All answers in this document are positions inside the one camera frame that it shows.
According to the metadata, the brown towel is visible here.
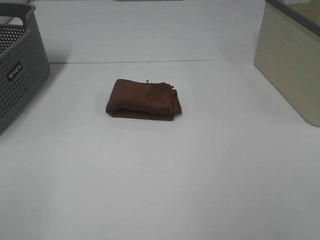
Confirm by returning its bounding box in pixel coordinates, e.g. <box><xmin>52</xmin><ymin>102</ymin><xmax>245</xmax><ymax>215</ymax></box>
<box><xmin>105</xmin><ymin>79</ymin><xmax>182</xmax><ymax>121</ymax></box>

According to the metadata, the beige storage box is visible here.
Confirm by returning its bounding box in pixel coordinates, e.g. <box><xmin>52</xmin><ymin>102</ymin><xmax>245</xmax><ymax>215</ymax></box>
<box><xmin>253</xmin><ymin>0</ymin><xmax>320</xmax><ymax>127</ymax></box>

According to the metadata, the grey perforated plastic basket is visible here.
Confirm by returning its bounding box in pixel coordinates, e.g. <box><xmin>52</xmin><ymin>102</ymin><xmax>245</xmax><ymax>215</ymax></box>
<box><xmin>0</xmin><ymin>2</ymin><xmax>50</xmax><ymax>132</ymax></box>

